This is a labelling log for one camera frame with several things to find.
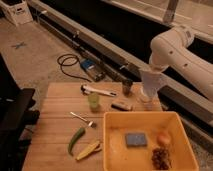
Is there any blue and black device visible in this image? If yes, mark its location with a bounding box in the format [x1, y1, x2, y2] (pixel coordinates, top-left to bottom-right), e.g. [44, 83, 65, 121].
[80, 59, 105, 82]

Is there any metal spoon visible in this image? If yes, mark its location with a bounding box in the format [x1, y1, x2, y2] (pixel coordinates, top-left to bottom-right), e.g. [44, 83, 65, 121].
[70, 112, 97, 128]

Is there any green chili pepper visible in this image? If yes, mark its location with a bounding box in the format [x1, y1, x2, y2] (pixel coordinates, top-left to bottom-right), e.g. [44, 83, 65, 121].
[68, 127, 86, 155]

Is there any orange peach fruit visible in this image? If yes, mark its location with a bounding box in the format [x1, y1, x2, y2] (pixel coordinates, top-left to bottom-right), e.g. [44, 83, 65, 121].
[157, 132, 171, 146]

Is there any white storage crate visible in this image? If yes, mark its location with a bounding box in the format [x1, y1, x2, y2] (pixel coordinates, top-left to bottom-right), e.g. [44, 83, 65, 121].
[0, 0, 33, 26]

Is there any blue sponge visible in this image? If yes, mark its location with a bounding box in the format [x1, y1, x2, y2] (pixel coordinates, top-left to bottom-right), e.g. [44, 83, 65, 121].
[125, 133, 147, 147]

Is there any yellow plastic bin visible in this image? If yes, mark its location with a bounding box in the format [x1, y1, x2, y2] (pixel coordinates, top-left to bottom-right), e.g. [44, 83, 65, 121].
[103, 111, 199, 171]

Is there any small green cup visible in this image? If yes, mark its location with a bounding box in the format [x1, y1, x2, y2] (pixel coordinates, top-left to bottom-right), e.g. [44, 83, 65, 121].
[88, 93, 99, 111]

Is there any white paper cup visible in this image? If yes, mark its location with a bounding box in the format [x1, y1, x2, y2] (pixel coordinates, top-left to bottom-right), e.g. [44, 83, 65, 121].
[140, 88, 158, 111]

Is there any white handled tool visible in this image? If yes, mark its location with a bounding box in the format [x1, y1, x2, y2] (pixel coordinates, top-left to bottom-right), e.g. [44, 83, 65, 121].
[81, 84, 116, 97]

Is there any small dark cup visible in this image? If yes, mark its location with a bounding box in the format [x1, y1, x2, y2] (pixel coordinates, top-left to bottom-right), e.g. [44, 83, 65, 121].
[122, 79, 133, 95]

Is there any dark grape bunch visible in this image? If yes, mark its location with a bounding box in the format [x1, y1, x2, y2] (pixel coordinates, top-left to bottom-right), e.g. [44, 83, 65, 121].
[152, 148, 171, 170]

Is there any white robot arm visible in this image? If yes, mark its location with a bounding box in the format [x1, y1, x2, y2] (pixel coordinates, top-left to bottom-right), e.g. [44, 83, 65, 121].
[149, 25, 213, 102]

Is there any black equipment at left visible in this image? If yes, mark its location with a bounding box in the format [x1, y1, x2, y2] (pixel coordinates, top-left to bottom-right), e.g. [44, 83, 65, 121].
[0, 53, 40, 171]

